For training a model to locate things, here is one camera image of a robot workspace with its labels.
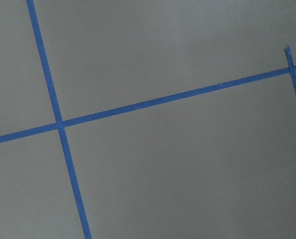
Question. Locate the long horizontal blue tape strip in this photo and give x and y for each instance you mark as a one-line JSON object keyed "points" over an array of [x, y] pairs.
{"points": [[142, 105]]}

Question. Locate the blue tape strip left crossing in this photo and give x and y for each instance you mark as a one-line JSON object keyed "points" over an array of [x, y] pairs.
{"points": [[58, 120]]}

